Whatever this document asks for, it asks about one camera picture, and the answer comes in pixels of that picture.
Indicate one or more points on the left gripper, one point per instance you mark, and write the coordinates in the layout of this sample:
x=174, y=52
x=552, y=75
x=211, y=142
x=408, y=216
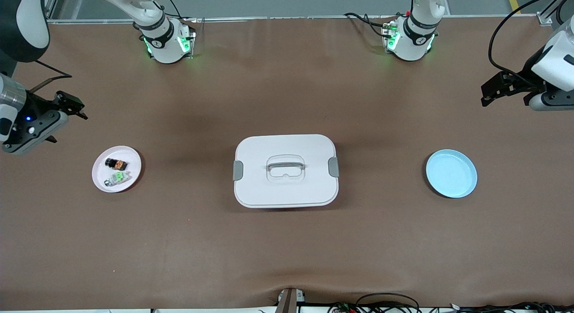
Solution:
x=523, y=77

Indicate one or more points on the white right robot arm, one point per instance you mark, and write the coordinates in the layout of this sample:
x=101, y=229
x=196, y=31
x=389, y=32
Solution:
x=161, y=39

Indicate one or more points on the orange and black switch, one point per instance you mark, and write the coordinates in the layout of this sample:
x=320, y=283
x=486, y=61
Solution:
x=115, y=163

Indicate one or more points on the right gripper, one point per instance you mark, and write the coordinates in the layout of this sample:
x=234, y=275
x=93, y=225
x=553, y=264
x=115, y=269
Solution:
x=39, y=107

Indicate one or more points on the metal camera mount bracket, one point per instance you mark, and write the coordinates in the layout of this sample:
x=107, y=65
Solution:
x=287, y=302

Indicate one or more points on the green and clear switch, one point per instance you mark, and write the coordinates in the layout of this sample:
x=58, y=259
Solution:
x=117, y=178

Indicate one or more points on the pink round plate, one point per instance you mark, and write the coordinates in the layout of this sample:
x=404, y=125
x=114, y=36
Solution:
x=100, y=169

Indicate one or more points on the brown table mat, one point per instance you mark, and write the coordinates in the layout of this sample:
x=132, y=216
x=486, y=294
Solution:
x=287, y=250

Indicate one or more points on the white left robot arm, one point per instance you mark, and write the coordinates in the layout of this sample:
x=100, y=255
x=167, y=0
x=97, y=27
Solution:
x=417, y=39

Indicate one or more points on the blue round plate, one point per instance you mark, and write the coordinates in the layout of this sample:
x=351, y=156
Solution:
x=450, y=174

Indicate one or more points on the white lidded box grey latches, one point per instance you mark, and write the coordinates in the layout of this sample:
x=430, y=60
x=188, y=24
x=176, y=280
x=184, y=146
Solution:
x=287, y=192

